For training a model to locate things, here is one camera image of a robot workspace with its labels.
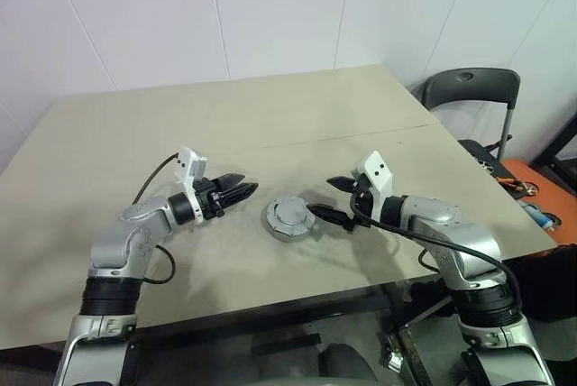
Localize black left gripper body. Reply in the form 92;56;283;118
193;175;226;221

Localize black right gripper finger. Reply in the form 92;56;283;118
307;204;362;234
325;174;358;193

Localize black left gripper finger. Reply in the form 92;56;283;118
210;171;247;194
222;183;261;211

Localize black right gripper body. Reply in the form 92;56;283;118
346;172;379;225

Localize grey motor housing lid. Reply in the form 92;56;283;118
264;194;316;233

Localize grey motor housing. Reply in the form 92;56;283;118
265;216;317;244

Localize grey folding chair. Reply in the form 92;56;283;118
418;67;523;179

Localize blue cylinder part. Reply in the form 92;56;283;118
521;202;563;233

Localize orange stool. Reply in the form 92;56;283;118
499;157;577;244

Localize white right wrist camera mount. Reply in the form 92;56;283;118
351;149;395;221

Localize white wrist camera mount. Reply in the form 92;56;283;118
172;145;210;225
351;149;395;221

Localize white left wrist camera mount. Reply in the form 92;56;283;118
172;145;210;225

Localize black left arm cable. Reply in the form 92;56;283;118
133;153;181;287

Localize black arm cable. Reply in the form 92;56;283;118
348;196;523;317
133;153;181;287

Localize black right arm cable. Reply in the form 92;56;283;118
348;196;523;317

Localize black table frame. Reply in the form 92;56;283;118
124;276;453;386

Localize metal bracket clamp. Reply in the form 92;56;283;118
381;329;408;372

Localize orange handled pliers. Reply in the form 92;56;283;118
497;175;529;194

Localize desk with black frame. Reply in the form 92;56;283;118
528;105;577;176

